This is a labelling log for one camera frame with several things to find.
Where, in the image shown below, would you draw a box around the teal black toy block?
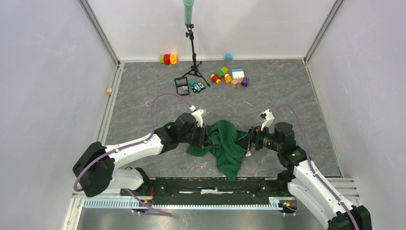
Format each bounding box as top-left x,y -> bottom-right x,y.
189,80 -> 206,93

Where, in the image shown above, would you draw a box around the purple cable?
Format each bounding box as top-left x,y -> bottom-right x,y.
270,104 -> 361,230
73,92 -> 196,193

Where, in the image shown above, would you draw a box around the tan toy block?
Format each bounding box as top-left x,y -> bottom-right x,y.
230,78 -> 243,87

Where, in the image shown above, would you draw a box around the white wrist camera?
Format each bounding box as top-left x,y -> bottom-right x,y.
259,109 -> 275,131
189,105 -> 206,127

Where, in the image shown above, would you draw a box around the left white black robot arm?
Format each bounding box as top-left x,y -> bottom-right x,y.
72,109 -> 211,197

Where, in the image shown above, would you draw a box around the green cloth garment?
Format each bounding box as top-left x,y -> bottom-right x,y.
186,120 -> 247,181

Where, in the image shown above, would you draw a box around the black tripod stand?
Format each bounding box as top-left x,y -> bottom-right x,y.
182,24 -> 211,87

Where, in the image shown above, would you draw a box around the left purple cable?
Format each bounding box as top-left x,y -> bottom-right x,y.
73,92 -> 196,193

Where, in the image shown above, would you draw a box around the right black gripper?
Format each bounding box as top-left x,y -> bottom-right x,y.
234,123 -> 282,152

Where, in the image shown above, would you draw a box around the orange yellow toy block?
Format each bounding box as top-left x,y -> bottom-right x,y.
224,73 -> 232,83

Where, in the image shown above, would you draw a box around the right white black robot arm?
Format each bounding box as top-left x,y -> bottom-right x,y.
243,122 -> 372,230

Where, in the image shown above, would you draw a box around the black brooch tray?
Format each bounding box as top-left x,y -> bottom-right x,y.
174,76 -> 190,96

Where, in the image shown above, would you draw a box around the blue toy cup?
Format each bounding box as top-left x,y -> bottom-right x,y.
224,53 -> 233,61

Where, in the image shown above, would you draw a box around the purple toy block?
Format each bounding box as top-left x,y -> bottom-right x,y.
241,77 -> 249,87

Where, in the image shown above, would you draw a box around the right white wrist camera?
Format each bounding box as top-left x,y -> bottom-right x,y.
259,109 -> 275,131

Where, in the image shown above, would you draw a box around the white blue toy block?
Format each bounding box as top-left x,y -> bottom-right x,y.
231,69 -> 245,79

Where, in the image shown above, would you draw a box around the green red toy blocks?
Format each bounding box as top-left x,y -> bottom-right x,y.
210,67 -> 229,84

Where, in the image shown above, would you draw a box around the red orange green toy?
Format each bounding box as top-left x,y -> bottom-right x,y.
160,53 -> 178,65

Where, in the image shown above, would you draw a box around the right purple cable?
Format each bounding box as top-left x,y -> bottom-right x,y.
270,104 -> 361,230

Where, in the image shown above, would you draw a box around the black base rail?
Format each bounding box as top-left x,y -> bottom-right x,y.
133,177 -> 292,206

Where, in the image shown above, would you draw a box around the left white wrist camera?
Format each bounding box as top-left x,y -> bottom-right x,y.
189,105 -> 206,127

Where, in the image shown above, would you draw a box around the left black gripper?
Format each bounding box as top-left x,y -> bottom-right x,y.
179,122 -> 212,148

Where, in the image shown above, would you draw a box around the small wooden cube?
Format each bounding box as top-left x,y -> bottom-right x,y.
106,88 -> 113,95

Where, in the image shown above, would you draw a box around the teal cylinder on tripod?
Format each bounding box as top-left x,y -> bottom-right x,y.
183,0 -> 195,25

